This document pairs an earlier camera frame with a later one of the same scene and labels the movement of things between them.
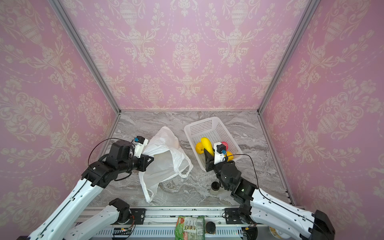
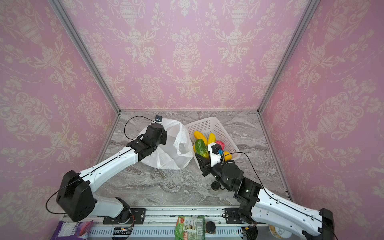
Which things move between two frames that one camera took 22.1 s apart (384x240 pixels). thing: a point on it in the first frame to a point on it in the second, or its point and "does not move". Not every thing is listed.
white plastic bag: (162, 146) to (177, 152)
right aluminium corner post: (312, 7) does not move
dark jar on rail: (210, 227) does not move
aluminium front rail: (222, 222) does not move
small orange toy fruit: (230, 158) does not move
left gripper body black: (134, 163) to (162, 140)
